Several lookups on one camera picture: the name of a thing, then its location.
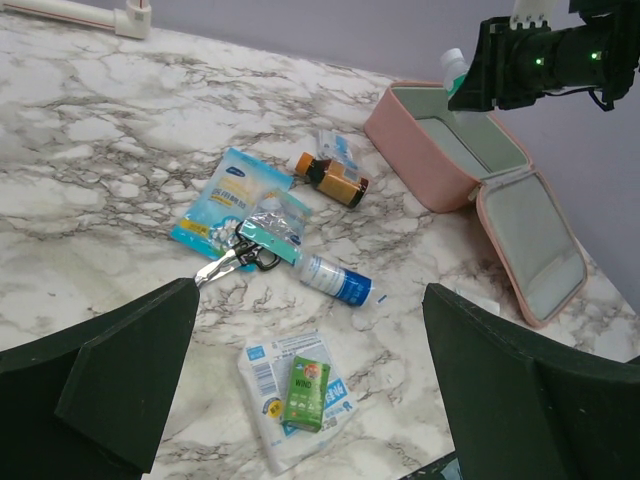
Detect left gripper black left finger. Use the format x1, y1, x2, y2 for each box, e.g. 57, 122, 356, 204
1, 278, 200, 479

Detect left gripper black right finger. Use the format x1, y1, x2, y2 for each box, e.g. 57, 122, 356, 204
422, 283, 639, 479

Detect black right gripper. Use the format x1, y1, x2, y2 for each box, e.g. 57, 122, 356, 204
448, 1, 639, 111

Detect white bottle green label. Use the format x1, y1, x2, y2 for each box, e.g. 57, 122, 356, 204
440, 48, 469, 98

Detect amber brown medicine bottle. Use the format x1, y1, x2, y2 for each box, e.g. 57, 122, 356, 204
290, 152, 369, 209

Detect white blue tube bottle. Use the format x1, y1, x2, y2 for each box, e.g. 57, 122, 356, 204
293, 253, 374, 307

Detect white blue gauze packet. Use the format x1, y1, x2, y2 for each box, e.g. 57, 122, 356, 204
238, 330, 358, 475

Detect green medicine box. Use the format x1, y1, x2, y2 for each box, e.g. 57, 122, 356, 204
282, 356, 331, 433

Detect clear teal plastic packet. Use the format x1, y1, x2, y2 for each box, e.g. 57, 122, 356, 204
240, 189, 312, 265

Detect pink medicine kit case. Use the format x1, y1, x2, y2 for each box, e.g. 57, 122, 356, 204
364, 82, 588, 327

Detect small blue white sachet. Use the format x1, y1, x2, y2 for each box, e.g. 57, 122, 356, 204
316, 130, 354, 165

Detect blue cotton swab bag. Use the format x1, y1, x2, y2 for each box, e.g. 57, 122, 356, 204
170, 147, 293, 259

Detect black handled scissors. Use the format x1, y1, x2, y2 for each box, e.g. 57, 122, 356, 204
193, 222, 281, 289

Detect white pvc pipe frame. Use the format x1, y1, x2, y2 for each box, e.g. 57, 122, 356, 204
1, 0, 152, 40

